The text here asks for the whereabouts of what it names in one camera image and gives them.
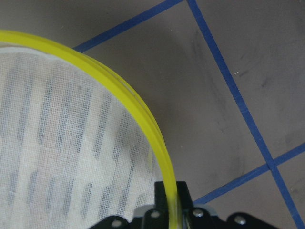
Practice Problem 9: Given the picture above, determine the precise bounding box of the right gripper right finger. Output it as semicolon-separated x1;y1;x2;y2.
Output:
176;181;193;229

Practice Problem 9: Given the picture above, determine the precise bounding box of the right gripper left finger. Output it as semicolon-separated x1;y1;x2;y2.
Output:
153;181;169;229

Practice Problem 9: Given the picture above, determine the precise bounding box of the yellow bamboo steamer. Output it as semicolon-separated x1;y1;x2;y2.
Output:
0;30;180;229

